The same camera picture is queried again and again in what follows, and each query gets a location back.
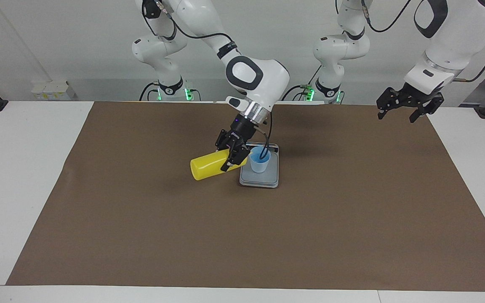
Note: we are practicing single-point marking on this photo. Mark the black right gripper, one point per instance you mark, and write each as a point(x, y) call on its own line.
point(242, 131)

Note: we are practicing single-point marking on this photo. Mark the brown table mat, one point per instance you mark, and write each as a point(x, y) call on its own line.
point(242, 235)

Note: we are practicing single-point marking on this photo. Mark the silver digital kitchen scale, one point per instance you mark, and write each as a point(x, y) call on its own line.
point(263, 179)

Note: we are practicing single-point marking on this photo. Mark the yellow squeeze bottle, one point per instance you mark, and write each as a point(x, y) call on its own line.
point(206, 168)

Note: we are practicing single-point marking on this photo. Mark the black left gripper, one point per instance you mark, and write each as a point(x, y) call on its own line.
point(413, 97)

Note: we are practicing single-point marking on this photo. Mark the light blue plastic cup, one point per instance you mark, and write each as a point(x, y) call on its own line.
point(261, 165)

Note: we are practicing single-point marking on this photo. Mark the white power strip box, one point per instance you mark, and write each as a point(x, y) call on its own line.
point(51, 90)

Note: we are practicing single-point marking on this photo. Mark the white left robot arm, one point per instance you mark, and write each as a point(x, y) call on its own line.
point(457, 38)

